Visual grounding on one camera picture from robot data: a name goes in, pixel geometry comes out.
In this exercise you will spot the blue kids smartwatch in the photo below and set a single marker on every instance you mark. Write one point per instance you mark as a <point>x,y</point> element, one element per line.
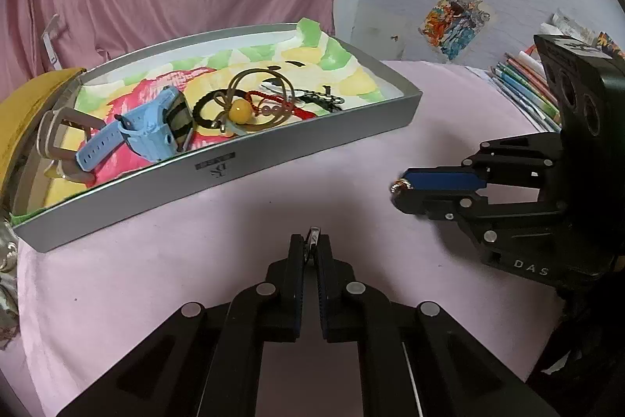
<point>154,131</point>

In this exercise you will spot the floral brocade pillow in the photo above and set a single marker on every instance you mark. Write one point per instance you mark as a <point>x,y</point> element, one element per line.
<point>9,312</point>

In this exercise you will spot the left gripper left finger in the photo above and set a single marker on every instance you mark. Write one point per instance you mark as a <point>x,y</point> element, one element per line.
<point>204,361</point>

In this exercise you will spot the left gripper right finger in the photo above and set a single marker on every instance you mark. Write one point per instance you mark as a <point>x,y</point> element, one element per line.
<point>415,361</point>

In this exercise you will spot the white hair clip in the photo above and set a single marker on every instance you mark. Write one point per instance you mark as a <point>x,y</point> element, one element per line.
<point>277,87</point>

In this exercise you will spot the black beaded keychain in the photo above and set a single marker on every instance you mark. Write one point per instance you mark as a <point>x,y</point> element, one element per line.
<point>324,100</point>

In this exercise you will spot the stack of books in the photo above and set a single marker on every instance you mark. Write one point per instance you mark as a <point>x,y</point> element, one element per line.
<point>521,78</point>

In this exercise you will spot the pink bed sheet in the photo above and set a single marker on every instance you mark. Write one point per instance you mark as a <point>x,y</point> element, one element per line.
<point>85,305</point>

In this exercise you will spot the black camera box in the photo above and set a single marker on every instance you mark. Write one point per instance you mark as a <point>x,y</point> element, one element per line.
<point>588,85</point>

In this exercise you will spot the colourful cartoon cloth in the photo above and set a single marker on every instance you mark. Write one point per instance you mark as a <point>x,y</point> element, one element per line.
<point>304,54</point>

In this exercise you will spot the white folding lamp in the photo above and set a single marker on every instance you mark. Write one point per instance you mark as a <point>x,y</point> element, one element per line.
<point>50,33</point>

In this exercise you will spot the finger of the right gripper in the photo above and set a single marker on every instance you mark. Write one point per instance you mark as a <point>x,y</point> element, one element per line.
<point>444,178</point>
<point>432,204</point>

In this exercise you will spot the grey shallow tray box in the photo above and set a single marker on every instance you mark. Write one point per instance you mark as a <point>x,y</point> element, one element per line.
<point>63,131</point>

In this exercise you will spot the yellow pillow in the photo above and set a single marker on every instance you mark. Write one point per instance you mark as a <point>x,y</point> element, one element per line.
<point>21,111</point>

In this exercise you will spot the brown cord yellow bead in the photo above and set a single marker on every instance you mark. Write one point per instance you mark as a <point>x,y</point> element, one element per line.
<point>244,111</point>

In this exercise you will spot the colourful wall poster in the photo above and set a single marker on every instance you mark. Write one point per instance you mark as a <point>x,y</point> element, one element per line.
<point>451,25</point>

